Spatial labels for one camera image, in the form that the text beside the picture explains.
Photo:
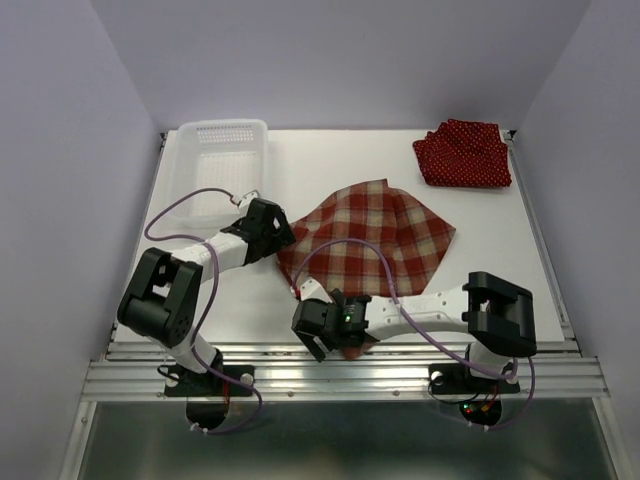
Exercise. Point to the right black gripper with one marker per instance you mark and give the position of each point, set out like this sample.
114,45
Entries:
313,344

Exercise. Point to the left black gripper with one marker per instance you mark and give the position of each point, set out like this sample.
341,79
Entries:
282,236

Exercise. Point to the white plastic basket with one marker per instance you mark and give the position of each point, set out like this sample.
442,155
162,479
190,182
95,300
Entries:
226,154

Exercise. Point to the red beige plaid skirt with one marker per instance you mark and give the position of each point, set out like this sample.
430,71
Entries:
339,242

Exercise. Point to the red polka dot skirt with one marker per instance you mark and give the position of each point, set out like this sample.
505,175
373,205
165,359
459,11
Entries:
467,132
444,164

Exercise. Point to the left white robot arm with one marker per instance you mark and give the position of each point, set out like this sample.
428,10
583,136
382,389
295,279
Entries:
161,298

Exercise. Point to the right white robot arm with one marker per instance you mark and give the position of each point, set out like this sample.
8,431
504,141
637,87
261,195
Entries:
486,325

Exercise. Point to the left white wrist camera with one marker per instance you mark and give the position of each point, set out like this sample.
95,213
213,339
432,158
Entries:
246,199

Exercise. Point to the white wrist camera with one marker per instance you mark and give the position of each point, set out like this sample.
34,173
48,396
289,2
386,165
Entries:
246,199
311,289

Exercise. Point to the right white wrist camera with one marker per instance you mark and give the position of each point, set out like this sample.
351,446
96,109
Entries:
311,289

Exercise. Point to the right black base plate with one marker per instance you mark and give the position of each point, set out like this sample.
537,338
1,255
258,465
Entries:
455,379

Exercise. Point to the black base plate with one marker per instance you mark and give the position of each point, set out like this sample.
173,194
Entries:
182,383
455,379

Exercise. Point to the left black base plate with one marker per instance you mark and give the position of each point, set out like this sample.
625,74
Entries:
182,383

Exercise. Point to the aluminium rail frame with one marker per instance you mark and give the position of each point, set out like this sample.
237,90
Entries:
373,417

